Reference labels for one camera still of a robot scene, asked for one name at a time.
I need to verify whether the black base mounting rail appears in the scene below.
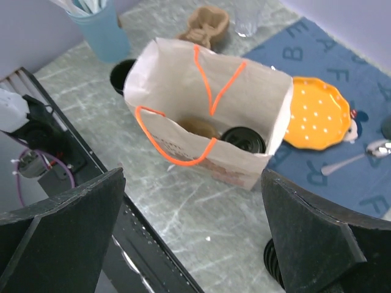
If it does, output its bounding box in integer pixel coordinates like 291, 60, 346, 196
18, 67, 205, 293

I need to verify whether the brown cardboard cup carrier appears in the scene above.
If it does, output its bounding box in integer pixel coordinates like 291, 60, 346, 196
177, 117, 220, 139

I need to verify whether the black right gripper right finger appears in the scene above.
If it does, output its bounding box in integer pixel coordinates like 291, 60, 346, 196
261, 169, 390, 292

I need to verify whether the black cup lid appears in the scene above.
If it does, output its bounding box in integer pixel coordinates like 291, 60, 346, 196
220, 126, 266, 153

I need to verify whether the blue alphabet cloth mat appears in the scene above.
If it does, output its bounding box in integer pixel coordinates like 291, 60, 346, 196
246, 18, 390, 218

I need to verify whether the small clear glass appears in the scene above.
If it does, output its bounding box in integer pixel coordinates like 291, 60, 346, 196
234, 0, 265, 37

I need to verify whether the orange polka dot plate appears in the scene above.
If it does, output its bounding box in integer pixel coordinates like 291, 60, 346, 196
284, 76, 351, 151

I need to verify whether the dark green mug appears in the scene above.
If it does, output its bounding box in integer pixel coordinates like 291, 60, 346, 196
381, 115, 391, 140

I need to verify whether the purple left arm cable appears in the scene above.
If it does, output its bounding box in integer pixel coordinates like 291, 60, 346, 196
15, 148, 76, 207

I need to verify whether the stack of black cup lids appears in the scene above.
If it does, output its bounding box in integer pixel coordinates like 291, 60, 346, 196
263, 239, 285, 289

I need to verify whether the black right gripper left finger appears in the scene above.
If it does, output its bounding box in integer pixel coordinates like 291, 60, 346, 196
0, 167, 126, 293

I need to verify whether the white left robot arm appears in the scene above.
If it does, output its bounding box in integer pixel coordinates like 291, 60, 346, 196
1, 89, 64, 153

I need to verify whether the beige paper takeout bag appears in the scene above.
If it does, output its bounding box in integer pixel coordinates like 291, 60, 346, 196
123, 38, 293, 190

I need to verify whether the blue straw holder cup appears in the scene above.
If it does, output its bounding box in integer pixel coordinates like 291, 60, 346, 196
68, 1, 131, 63

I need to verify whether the silver spoon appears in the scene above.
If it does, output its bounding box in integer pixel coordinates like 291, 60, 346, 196
321, 139, 390, 176

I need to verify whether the wrapped white straw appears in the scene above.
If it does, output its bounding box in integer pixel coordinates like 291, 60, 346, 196
50, 0, 89, 16

